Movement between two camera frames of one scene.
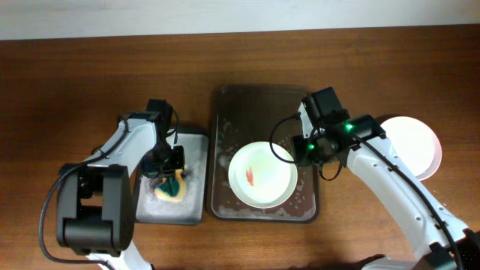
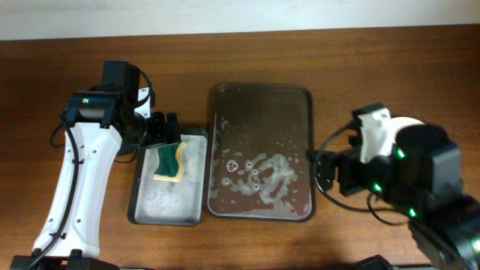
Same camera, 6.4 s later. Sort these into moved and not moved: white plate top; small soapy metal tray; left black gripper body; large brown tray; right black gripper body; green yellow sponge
Moved: green yellow sponge; right black gripper body; left black gripper body; white plate top
Not moved: small soapy metal tray; large brown tray
